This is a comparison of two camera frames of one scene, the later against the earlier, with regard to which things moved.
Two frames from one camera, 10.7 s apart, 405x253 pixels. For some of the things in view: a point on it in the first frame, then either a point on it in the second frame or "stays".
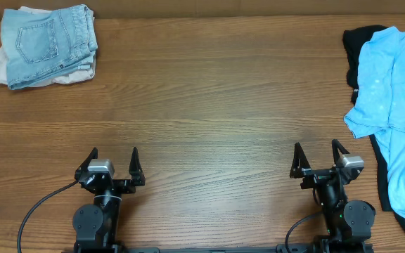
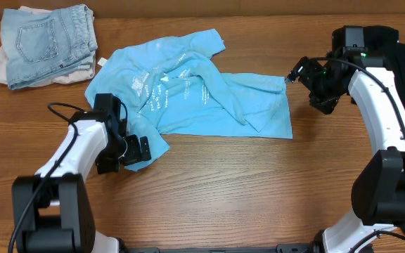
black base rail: (285, 248) stays
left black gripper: (117, 181) to (132, 150)
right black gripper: (319, 175) to (306, 72)
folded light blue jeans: (41, 44) stays
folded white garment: (35, 9) stays
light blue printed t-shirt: (389, 106) to (169, 84)
